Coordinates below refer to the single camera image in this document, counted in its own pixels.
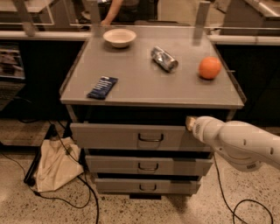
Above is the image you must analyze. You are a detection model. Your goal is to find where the silver drink can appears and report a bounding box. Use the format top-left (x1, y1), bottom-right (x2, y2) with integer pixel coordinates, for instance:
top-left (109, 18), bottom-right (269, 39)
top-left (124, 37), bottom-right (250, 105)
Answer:
top-left (150, 46), bottom-right (179, 73)

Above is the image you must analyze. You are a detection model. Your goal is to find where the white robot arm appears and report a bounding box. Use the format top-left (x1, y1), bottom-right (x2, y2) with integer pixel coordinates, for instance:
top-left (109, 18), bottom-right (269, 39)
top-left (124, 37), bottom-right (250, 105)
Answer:
top-left (185, 116), bottom-right (280, 172)

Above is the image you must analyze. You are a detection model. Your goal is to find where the beige cloth bag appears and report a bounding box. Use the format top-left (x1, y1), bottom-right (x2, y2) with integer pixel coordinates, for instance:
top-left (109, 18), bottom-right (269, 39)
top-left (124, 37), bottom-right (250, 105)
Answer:
top-left (35, 137), bottom-right (84, 193)

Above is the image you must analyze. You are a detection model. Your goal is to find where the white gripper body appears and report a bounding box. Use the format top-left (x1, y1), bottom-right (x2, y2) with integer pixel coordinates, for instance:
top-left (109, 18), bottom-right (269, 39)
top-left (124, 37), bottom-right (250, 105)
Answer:
top-left (192, 116), bottom-right (225, 146)

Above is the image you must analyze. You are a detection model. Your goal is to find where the orange fruit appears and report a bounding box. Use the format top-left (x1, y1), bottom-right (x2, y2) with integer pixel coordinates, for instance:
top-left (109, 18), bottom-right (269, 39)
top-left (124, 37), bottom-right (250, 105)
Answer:
top-left (199, 57), bottom-right (221, 80)

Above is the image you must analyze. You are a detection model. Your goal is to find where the black cable left floor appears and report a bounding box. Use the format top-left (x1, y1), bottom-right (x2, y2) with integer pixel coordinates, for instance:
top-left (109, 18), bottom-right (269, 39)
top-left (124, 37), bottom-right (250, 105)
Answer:
top-left (0, 95), bottom-right (100, 224)

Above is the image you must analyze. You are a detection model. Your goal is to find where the black cable right floor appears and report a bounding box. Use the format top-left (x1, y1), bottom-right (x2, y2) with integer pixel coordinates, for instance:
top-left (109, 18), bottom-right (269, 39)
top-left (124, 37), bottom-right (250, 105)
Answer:
top-left (213, 153), bottom-right (275, 224)

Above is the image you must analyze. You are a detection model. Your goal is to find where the grey drawer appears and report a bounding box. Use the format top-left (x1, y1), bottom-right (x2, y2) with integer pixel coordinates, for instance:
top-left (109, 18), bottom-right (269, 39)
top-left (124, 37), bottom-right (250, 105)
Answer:
top-left (70, 123), bottom-right (211, 151)
top-left (95, 178), bottom-right (200, 195)
top-left (86, 156), bottom-right (213, 176)

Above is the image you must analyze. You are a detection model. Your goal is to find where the grey bottom drawer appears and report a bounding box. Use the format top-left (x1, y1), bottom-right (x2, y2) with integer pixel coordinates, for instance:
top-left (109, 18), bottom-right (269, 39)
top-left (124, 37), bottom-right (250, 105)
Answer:
top-left (95, 178), bottom-right (200, 195)

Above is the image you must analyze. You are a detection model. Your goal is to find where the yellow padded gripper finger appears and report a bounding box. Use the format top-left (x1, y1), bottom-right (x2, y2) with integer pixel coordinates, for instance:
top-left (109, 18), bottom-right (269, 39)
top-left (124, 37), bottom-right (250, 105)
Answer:
top-left (185, 116), bottom-right (197, 131)

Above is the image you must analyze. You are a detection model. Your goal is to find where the grey top drawer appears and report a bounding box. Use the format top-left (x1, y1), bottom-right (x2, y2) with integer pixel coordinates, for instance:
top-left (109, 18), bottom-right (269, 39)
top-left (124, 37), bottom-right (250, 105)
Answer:
top-left (70, 123), bottom-right (211, 151)

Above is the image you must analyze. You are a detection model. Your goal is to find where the laptop on left shelf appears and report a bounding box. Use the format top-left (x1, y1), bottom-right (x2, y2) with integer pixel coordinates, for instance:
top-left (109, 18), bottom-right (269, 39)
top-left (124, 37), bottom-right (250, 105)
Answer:
top-left (0, 42), bottom-right (25, 111)

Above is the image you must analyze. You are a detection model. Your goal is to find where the grey metal drawer cabinet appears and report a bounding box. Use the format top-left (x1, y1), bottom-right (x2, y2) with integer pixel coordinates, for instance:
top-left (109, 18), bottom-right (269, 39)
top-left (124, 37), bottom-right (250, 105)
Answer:
top-left (59, 25), bottom-right (248, 200)

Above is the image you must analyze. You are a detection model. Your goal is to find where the white ceramic bowl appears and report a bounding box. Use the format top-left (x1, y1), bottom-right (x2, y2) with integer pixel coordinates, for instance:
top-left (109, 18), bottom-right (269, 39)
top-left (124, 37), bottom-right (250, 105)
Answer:
top-left (103, 29), bottom-right (137, 48)

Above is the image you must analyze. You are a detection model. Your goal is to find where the grey middle drawer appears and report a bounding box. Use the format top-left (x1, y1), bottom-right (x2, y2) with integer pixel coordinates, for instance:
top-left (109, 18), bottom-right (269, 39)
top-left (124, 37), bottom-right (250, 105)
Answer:
top-left (86, 156), bottom-right (213, 176)

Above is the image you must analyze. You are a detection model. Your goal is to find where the dark blue snack bar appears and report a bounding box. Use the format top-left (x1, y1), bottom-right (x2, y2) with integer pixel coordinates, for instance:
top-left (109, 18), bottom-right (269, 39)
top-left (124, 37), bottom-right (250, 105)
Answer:
top-left (87, 76), bottom-right (118, 100)

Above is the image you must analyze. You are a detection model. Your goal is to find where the black cable floor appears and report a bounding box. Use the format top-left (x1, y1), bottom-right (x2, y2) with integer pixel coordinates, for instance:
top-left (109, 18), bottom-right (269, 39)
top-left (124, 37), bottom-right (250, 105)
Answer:
top-left (0, 95), bottom-right (100, 224)
top-left (213, 153), bottom-right (275, 224)

